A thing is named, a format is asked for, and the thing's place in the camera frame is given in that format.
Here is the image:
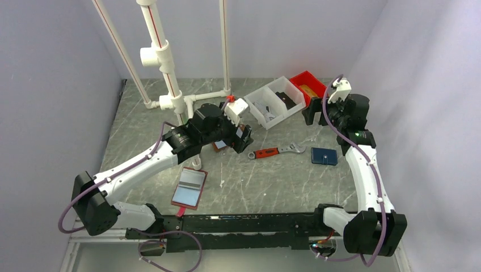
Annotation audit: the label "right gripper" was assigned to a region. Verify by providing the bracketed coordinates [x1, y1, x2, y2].
[302, 94, 348, 130]

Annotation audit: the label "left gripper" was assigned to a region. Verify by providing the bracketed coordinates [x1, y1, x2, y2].
[201, 103, 252, 152]

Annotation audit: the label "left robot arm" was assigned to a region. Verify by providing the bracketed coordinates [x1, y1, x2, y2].
[70, 99, 253, 238]

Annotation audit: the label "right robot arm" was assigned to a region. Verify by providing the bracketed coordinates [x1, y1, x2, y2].
[312, 94, 407, 257]

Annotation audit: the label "brown card holder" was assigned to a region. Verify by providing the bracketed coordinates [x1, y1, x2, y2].
[212, 124, 254, 154]

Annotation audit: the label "navy blue card holder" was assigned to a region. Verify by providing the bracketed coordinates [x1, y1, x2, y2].
[311, 147, 338, 166]

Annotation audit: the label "red card holder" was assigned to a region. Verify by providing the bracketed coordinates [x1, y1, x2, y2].
[171, 167, 208, 210]

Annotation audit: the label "yellow item in red bin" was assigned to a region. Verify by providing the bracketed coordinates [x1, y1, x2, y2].
[300, 84, 318, 98]

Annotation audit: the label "red plastic bin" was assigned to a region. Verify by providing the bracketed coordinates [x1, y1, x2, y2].
[289, 71, 326, 107]

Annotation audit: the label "grey parts in bin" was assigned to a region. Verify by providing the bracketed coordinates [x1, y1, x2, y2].
[254, 101, 276, 122]

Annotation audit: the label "black part in bin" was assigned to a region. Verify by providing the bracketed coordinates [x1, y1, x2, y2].
[275, 92, 297, 110]

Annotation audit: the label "white divided bin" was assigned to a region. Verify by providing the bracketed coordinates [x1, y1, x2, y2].
[244, 76, 306, 130]

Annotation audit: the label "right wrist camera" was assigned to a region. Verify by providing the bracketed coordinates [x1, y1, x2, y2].
[327, 77, 352, 104]

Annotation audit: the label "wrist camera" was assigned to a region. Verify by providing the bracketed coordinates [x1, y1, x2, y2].
[327, 77, 352, 104]
[221, 95, 248, 126]

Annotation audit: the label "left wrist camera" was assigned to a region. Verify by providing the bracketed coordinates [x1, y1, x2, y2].
[221, 95, 248, 126]

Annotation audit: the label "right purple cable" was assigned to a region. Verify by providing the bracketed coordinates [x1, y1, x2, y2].
[311, 74, 388, 267]

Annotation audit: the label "purple cable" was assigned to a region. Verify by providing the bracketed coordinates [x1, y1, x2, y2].
[58, 122, 178, 235]
[311, 74, 388, 267]

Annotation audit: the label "red handled adjustable wrench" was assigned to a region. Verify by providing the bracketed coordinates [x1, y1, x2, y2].
[247, 143, 306, 159]

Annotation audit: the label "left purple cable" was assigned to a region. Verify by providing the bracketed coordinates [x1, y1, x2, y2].
[58, 122, 178, 235]

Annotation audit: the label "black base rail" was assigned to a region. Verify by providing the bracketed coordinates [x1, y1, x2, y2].
[125, 211, 338, 253]

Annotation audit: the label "white pvc pipe frame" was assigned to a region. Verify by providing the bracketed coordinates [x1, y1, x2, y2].
[92, 0, 233, 171]

